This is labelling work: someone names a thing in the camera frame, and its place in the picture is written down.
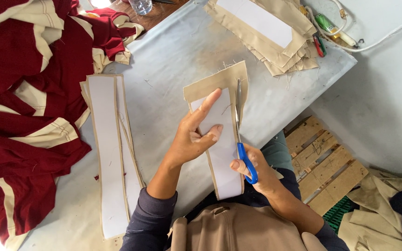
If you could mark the person's left hand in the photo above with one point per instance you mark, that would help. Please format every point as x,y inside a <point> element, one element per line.
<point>187,139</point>

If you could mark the person's right hand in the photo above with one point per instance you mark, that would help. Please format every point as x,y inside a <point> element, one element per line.
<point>265,174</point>

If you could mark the beige fabric piece white interfacing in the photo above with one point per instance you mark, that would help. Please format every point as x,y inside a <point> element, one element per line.
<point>225,153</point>

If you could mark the person's blue jeans leg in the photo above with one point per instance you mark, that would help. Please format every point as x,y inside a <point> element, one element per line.
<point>277,153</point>

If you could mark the wooden pallet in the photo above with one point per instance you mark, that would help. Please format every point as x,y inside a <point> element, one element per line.
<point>323,167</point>

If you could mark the person's beige apron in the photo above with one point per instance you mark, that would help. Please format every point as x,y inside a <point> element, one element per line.
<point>243,230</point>

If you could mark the stack of trimmed fabric strips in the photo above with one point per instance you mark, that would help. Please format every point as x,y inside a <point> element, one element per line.
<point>108,150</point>

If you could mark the grey table cover cloth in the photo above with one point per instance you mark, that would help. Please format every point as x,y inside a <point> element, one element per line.
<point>173,59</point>

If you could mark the green plastic crate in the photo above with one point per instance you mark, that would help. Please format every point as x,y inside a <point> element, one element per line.
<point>339,212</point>

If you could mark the heap of beige fabric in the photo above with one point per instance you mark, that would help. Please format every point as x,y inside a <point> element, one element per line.
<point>372,216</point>

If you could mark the brown wooden table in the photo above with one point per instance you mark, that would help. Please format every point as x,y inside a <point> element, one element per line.
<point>155,15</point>

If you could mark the stack of untrimmed beige pieces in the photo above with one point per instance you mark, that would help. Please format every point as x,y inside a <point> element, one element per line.
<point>256,31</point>

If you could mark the red and green thread snips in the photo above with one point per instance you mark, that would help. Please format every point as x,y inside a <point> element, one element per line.
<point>319,45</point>

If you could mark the clear plastic water bottle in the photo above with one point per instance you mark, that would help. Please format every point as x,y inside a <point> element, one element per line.
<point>140,5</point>

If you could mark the white cylinder stick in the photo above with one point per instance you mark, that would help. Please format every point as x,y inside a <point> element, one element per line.
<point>348,39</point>

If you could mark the green lighter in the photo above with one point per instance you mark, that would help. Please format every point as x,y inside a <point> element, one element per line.
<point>325,22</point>

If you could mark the pile of red cream garments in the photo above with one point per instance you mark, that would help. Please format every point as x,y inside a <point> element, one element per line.
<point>23,87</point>

